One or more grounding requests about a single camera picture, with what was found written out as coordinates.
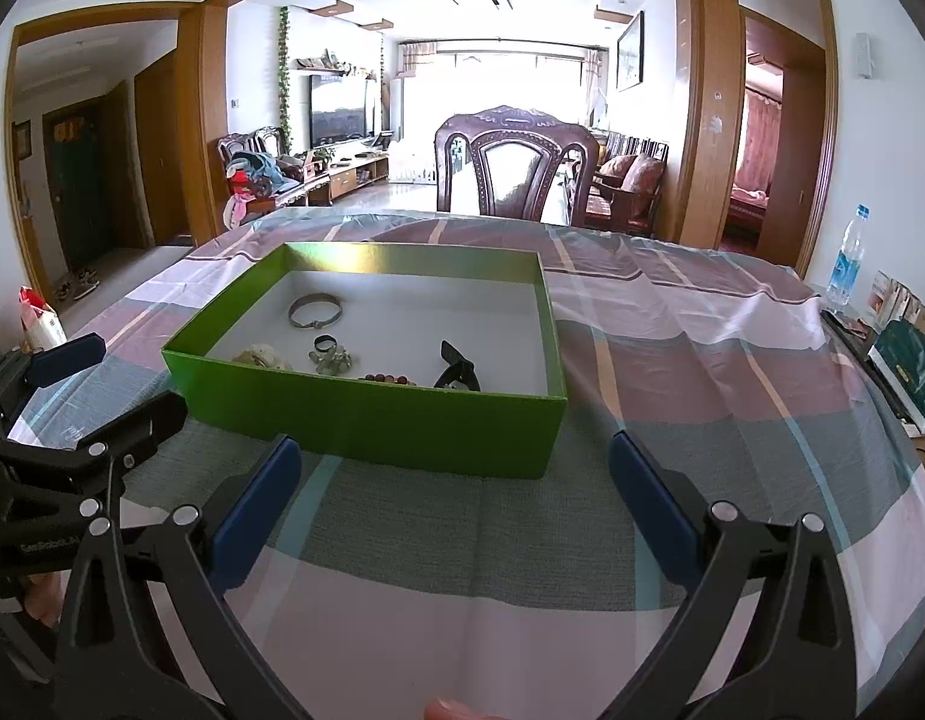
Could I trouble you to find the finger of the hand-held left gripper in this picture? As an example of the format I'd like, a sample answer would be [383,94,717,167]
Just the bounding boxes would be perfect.
[0,331,107,421]
[0,390,190,515]

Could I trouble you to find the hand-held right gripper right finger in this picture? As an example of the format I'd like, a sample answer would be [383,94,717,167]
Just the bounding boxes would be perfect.
[608,431,861,720]

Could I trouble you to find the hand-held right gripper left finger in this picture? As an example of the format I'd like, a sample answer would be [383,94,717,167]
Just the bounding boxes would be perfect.
[53,433,305,720]

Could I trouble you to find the green cardboard box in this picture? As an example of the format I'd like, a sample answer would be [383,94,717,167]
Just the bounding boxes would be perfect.
[160,242,569,479]

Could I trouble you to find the silver ring ornament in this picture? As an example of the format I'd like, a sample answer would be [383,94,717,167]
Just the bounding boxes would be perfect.
[307,334,356,377]

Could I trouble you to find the thin silver bangle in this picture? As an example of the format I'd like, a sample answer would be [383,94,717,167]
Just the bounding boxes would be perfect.
[287,292,345,329]

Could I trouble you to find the person's right hand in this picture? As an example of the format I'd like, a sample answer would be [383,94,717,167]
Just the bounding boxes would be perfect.
[424,697,497,720]

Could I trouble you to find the red and white bag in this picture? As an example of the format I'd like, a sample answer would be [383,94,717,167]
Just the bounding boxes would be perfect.
[19,286,68,352]

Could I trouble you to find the pair of shoes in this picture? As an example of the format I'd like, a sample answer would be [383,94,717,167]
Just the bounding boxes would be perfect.
[53,270,101,302]

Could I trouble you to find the plaid tablecloth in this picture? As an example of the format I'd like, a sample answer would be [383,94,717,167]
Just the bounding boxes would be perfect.
[5,208,925,720]

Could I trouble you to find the pile of clothes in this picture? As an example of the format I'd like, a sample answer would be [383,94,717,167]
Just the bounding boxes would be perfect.
[223,150,299,230]

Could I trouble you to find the wooden armchair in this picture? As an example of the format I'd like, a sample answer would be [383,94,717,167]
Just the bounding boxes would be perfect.
[217,127,332,211]

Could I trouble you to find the dark green box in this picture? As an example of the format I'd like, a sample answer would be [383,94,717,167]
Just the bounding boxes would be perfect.
[867,319,925,425]

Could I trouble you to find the clear water bottle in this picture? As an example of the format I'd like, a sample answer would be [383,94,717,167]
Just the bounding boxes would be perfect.
[826,204,870,310]

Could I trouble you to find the white carton packs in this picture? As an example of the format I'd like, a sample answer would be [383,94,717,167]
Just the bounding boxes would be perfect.
[863,270,925,331]

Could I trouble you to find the wooden television cabinet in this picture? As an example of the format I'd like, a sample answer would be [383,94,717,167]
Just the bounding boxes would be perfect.
[323,152,392,200]

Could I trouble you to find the wooden cushioned sofa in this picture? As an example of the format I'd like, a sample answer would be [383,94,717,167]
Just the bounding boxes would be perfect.
[586,131,669,233]

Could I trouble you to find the green ivy vine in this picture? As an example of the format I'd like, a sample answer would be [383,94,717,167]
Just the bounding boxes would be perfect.
[277,6,293,155]

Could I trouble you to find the flat screen television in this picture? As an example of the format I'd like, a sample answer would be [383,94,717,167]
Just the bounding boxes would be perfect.
[308,76,370,147]

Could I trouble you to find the carved wooden dining chair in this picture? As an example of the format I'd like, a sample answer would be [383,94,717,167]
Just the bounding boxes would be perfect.
[434,106,602,224]

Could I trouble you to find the cream flower bead bracelet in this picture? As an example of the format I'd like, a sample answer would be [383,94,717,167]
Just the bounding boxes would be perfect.
[232,345,293,372]

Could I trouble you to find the black watch strap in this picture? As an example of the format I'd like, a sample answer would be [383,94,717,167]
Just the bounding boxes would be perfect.
[433,340,482,392]

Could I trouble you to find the wooden wall shelf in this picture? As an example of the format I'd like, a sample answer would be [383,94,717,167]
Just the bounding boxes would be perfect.
[293,49,377,80]

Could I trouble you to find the framed wall picture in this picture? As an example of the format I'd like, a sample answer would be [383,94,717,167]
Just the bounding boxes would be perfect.
[616,11,645,93]

